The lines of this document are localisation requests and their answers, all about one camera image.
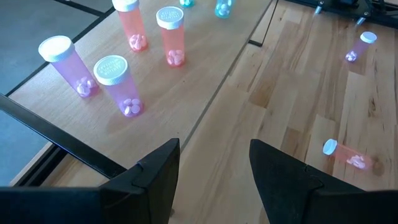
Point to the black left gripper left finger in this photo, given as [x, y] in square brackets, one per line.
[149, 199]

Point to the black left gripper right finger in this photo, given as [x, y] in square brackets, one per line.
[280, 193]

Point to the purple pill bottle white cap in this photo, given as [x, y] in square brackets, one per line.
[119, 87]
[360, 46]
[66, 67]

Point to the teal pill bottle white cap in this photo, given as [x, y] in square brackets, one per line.
[186, 2]
[223, 7]

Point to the wooden shelf black metal frame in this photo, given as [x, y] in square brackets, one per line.
[161, 93]

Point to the black aluminium rail frame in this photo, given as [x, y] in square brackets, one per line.
[373, 12]

